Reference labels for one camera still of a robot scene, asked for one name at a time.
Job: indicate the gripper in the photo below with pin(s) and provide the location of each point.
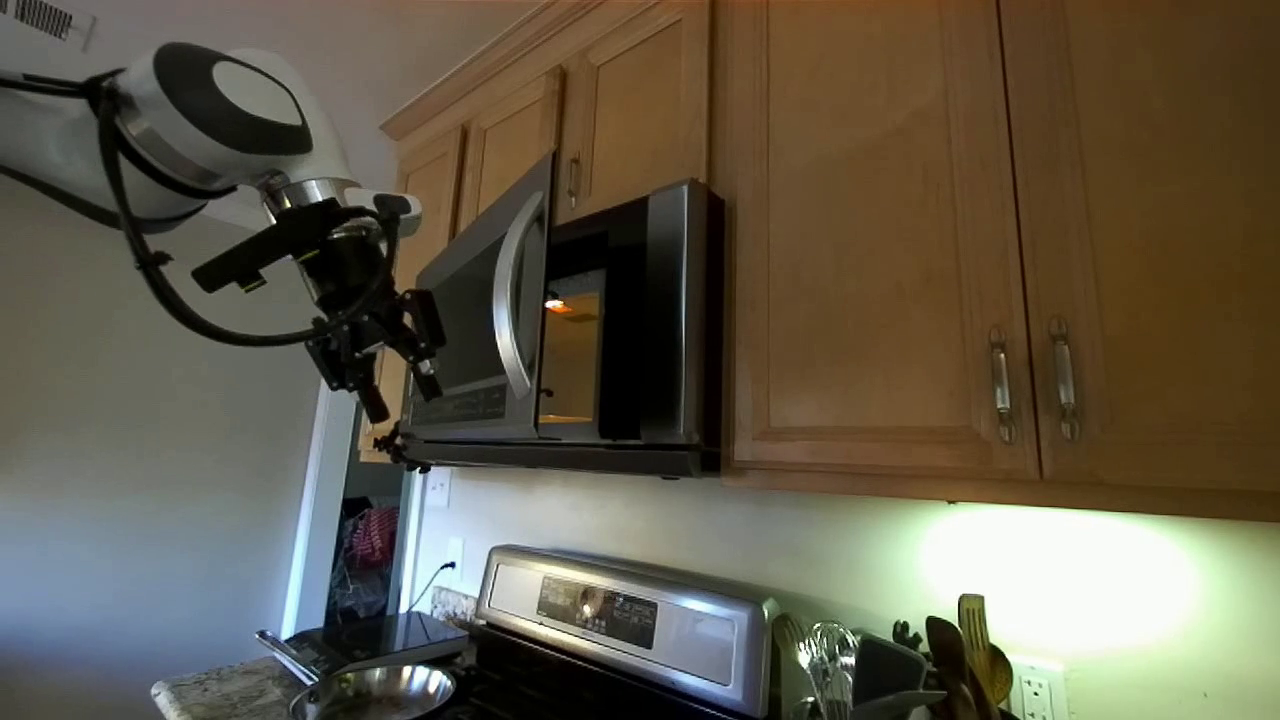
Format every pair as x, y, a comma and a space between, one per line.
350, 275

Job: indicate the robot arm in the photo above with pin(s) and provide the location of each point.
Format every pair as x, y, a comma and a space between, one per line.
210, 120

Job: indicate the microwave door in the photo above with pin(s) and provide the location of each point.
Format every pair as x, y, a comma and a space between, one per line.
470, 320

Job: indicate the microwave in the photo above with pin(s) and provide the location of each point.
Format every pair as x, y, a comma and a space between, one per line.
660, 320

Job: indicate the black clamp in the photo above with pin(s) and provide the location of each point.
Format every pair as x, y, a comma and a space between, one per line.
402, 448

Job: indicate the red cloth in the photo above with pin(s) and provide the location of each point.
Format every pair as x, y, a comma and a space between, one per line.
372, 538

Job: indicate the small wooden cabinet door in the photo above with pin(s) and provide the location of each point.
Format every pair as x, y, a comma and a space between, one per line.
510, 150
640, 110

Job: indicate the black portable cooktop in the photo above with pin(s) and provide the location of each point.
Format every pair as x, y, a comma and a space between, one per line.
385, 636

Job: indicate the steel frying pan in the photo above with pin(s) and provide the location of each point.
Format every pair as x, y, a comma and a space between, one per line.
375, 692

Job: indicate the stainless steel stove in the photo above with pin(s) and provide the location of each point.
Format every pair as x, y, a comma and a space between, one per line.
620, 620

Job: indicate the ceiling vent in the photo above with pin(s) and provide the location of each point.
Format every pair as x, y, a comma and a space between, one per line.
45, 18

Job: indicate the large wooden cabinet door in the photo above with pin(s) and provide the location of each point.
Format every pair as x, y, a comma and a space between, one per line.
1170, 230
870, 220

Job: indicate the metal slotted spoon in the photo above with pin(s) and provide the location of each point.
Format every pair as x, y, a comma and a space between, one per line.
790, 640

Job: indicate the metal whisk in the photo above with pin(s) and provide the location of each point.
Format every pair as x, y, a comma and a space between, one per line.
832, 655

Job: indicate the black spatula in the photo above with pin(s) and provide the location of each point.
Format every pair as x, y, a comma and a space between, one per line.
885, 670

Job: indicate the bundle of wooden spoons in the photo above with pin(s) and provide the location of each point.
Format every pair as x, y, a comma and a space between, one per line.
965, 660

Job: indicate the white switch plate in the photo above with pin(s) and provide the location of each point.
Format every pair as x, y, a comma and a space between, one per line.
438, 488

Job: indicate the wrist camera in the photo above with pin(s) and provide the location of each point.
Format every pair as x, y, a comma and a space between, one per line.
262, 247

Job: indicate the white wall socket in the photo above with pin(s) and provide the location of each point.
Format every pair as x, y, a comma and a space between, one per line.
1036, 692
455, 556

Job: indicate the wooden wall cabinets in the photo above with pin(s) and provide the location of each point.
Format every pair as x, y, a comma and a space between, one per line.
880, 200

